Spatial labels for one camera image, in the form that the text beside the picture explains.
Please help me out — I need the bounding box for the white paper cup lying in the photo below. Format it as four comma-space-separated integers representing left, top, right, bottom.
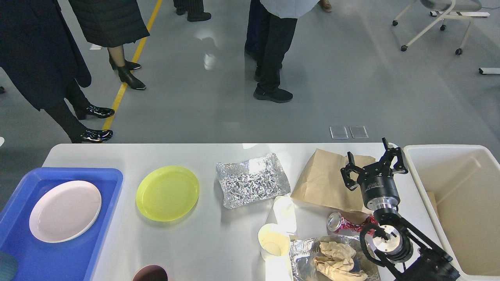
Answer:
273, 196, 297, 233

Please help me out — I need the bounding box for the left floor outlet plate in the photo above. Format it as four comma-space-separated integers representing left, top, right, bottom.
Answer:
330, 126, 349, 139

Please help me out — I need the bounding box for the crushed red soda can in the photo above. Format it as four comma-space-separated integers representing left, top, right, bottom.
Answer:
326, 212, 378, 233

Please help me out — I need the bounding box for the person in brown shoes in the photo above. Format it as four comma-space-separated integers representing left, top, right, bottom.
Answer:
245, 0, 332, 60

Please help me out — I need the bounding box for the floor outlet plate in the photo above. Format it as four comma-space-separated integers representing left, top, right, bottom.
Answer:
349, 126, 369, 139
330, 126, 349, 139

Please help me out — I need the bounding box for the white furniture leg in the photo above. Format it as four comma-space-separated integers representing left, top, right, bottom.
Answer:
479, 68, 500, 75

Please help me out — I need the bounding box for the white paper cup upright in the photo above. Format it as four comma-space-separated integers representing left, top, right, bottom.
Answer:
257, 223, 291, 261

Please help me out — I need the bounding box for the right floor outlet plate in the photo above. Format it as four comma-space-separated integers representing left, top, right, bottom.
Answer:
349, 126, 369, 139

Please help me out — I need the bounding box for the person in black puffer coat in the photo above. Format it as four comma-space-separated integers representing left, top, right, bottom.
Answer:
69, 0, 150, 90

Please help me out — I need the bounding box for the white rolling chair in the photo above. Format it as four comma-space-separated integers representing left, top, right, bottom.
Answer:
391, 0, 491, 56

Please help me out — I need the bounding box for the crumpled foil tray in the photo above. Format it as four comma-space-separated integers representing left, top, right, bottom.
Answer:
216, 153, 291, 209

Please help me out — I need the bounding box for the brown paper bag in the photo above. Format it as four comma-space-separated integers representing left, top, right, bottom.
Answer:
291, 149, 373, 215

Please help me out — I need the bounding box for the pink plate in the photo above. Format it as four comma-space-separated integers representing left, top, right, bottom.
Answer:
29, 180, 102, 243

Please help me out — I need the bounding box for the person in dark coat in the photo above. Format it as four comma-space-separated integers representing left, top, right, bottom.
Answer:
0, 0, 114, 143

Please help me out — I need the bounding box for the person with black shoes behind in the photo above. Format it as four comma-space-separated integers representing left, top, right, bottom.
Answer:
173, 0, 211, 22

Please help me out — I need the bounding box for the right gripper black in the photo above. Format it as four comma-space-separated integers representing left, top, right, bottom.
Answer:
340, 137, 408, 211

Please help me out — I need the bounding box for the pink mug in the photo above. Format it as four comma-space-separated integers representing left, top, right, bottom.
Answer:
132, 265, 168, 281

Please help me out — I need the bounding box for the white plastic bin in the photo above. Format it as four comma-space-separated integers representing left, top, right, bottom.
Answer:
403, 144, 500, 281

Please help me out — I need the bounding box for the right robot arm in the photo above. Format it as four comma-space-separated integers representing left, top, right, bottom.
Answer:
340, 138, 460, 281

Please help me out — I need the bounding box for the person in light jacket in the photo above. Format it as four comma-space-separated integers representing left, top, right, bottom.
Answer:
254, 0, 317, 103

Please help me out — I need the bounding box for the foil tray with paper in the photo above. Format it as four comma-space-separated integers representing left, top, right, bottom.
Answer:
289, 235, 381, 281

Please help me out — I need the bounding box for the blue plastic tray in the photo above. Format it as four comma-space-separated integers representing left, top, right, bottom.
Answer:
0, 167, 123, 281

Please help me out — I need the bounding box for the yellow plastic plate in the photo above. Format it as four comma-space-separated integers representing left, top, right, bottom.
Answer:
136, 165, 200, 222

